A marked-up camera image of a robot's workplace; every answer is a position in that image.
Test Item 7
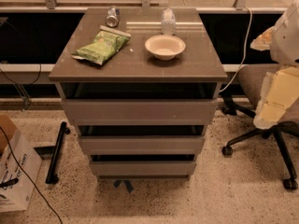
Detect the grey top drawer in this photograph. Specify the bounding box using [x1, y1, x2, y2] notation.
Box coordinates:
[62, 99, 217, 125]

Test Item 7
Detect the grey office chair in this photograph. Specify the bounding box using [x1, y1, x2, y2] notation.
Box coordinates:
[221, 64, 299, 190]

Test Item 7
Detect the grey middle drawer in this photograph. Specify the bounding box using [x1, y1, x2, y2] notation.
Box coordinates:
[78, 136, 205, 155]

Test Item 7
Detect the white hanging cable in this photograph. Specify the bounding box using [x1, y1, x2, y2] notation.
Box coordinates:
[219, 7, 253, 94]

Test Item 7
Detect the grey drawer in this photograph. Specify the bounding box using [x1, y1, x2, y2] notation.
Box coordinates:
[78, 136, 205, 155]
[90, 161, 196, 176]
[62, 99, 217, 125]

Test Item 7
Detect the blue tape mark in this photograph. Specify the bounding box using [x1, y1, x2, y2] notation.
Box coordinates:
[112, 179, 135, 194]

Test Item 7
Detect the green chip bag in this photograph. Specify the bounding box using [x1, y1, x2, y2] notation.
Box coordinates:
[71, 25, 131, 65]

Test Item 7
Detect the silver soda can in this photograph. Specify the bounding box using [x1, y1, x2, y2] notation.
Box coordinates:
[107, 7, 120, 27]

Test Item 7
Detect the white cardboard box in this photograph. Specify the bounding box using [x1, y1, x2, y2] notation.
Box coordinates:
[0, 115, 42, 212]

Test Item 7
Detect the grey bottom drawer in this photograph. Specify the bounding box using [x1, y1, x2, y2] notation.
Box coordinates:
[90, 161, 196, 176]

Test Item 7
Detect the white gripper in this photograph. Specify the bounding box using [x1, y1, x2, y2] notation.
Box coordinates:
[250, 0, 299, 130]

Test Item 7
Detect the white paper bowl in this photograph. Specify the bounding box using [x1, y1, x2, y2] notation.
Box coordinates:
[145, 35, 186, 61]

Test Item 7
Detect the black floor cable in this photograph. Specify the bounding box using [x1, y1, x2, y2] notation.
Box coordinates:
[0, 126, 64, 224]

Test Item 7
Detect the clear plastic water bottle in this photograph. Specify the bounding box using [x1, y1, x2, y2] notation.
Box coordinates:
[161, 8, 176, 35]

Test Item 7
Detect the grey drawer cabinet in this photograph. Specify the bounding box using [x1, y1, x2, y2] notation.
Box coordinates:
[50, 8, 226, 179]

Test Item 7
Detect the black metal bar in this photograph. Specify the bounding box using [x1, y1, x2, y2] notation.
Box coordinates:
[46, 121, 70, 184]

